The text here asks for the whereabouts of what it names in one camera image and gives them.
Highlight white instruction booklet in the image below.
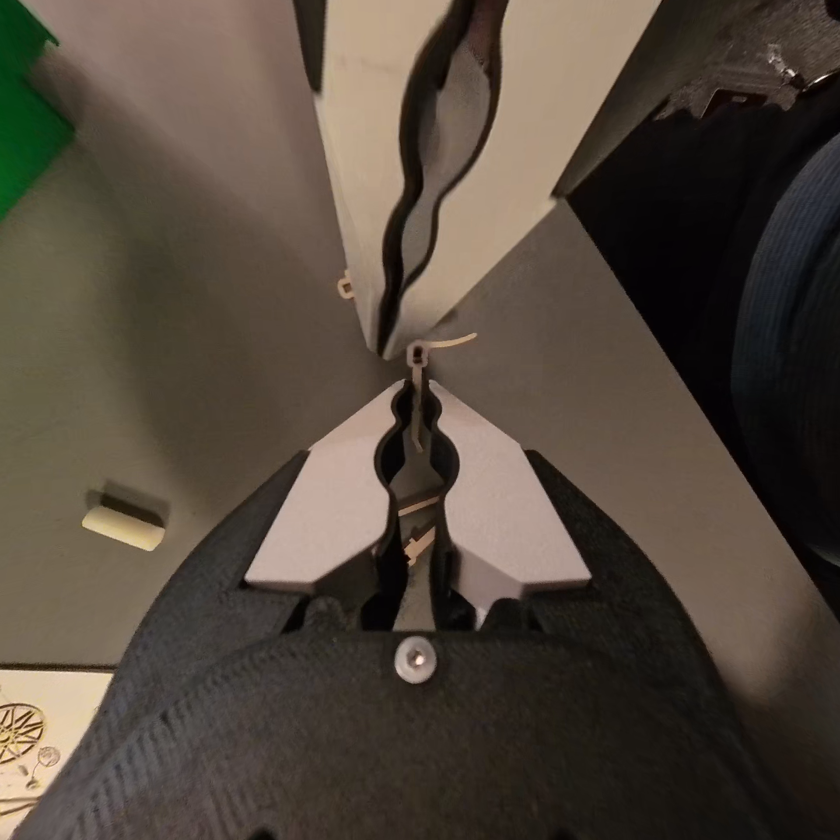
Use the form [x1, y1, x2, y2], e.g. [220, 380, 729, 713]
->
[0, 669, 116, 840]

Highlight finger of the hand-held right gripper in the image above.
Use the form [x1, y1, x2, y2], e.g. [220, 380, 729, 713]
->
[382, 0, 723, 362]
[314, 0, 460, 361]

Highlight small white wax cylinder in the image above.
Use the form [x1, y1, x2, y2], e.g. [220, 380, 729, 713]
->
[82, 502, 165, 552]

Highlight curved wooden model part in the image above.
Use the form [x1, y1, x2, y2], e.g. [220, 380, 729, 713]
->
[407, 333, 478, 455]

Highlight green plastic bin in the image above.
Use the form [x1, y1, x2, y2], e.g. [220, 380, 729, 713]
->
[0, 0, 76, 221]

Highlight person's blue jeans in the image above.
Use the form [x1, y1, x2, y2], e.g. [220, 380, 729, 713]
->
[728, 134, 840, 572]

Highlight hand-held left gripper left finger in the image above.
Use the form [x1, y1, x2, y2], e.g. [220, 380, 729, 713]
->
[244, 379, 413, 588]

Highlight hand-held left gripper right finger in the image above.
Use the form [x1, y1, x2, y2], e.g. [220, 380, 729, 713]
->
[423, 379, 593, 602]

